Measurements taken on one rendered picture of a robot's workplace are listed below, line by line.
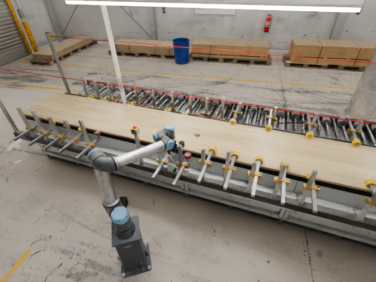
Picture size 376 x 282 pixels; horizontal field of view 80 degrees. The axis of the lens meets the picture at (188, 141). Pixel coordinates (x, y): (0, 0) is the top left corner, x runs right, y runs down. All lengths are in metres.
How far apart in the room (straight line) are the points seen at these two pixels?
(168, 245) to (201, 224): 0.48
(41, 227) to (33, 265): 0.48
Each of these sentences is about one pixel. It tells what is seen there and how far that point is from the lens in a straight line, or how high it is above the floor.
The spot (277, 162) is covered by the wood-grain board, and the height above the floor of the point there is 0.90.
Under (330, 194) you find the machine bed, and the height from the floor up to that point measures 0.72.
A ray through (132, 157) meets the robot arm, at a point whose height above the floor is 1.39.
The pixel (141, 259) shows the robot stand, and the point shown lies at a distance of 2.65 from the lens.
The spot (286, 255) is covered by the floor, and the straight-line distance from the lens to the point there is 3.01.
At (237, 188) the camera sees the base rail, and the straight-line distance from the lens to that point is 2.48.
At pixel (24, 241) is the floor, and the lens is 3.54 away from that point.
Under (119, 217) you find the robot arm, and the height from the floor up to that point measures 0.87.
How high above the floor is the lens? 2.57
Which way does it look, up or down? 38 degrees down
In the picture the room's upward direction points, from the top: 2 degrees counter-clockwise
